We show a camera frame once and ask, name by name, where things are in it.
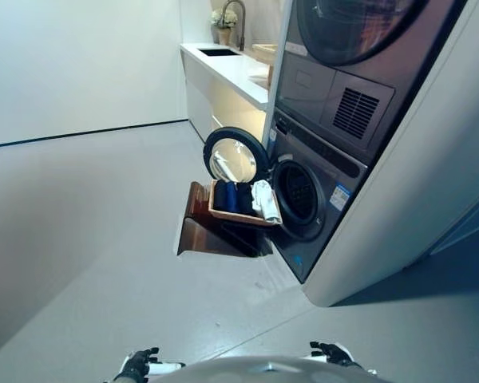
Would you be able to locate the blue energy label sticker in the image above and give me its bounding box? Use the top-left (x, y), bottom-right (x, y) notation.
top-left (329, 181), bottom-right (352, 210)

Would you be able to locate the black recessed sink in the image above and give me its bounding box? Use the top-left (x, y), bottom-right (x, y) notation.
top-left (196, 47), bottom-right (241, 57)

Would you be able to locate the white counter cabinet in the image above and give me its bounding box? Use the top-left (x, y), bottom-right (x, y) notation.
top-left (179, 42), bottom-right (273, 141)

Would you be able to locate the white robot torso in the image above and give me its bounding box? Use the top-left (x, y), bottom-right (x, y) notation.
top-left (146, 355), bottom-right (396, 383)

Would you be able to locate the grey stacked dryer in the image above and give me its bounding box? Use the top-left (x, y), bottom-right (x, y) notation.
top-left (274, 0), bottom-right (470, 163)

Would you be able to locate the round washing machine door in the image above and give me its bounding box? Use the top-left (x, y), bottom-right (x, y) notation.
top-left (203, 126), bottom-right (271, 184)

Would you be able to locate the white appliance cabinet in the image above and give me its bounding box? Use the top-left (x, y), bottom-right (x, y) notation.
top-left (262, 0), bottom-right (479, 308)

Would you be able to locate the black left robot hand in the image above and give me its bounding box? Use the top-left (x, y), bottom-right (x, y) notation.
top-left (113, 347), bottom-right (161, 383)

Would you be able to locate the white flower pot plant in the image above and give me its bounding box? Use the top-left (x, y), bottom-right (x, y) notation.
top-left (210, 8), bottom-right (239, 45)

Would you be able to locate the grey front-load washing machine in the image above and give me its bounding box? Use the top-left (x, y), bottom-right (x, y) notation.
top-left (263, 106), bottom-right (369, 285)

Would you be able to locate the woven laundry basket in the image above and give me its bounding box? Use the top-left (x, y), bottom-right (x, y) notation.
top-left (208, 179), bottom-right (283, 228)

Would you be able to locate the dark blue garment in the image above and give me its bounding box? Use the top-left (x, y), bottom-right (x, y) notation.
top-left (212, 181), bottom-right (240, 212)

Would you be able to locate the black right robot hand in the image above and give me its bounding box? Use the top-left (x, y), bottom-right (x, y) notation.
top-left (309, 341), bottom-right (362, 369)

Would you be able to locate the curved metal faucet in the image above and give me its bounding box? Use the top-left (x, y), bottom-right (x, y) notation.
top-left (221, 0), bottom-right (247, 52)

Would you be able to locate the brown wooden stool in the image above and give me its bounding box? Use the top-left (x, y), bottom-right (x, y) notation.
top-left (176, 180), bottom-right (274, 259)

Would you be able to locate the white cloth garment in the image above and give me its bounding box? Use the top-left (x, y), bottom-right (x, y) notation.
top-left (251, 180), bottom-right (283, 225)

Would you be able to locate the black garment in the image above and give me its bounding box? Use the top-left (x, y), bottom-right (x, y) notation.
top-left (236, 184), bottom-right (255, 215)

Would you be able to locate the beige woven tray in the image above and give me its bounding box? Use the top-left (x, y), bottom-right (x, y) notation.
top-left (251, 43), bottom-right (279, 63)

